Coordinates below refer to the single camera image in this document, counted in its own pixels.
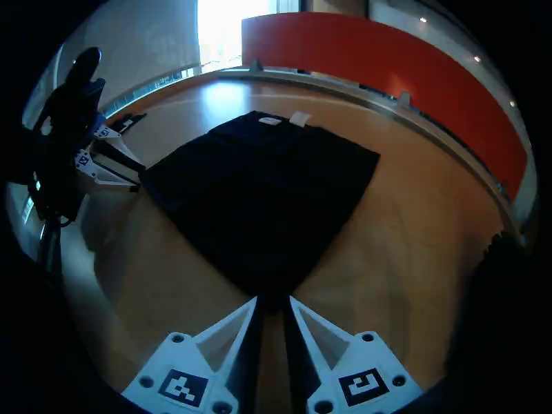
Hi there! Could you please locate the black towel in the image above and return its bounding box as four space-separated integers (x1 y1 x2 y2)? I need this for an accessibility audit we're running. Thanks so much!
139 110 382 313

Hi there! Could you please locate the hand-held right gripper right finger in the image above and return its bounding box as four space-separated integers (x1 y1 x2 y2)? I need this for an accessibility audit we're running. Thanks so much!
282 295 424 414

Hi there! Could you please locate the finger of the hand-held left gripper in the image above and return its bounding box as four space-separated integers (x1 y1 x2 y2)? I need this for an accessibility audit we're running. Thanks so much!
91 124 148 173
75 148 141 193

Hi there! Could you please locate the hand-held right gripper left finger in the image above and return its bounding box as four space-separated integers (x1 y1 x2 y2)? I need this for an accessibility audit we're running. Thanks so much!
121 295 271 414

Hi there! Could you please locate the red desk screen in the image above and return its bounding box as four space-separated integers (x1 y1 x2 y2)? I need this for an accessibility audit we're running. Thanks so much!
215 12 540 248

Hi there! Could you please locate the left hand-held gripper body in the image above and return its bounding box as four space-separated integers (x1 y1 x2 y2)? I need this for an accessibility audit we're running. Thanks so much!
8 47 107 228

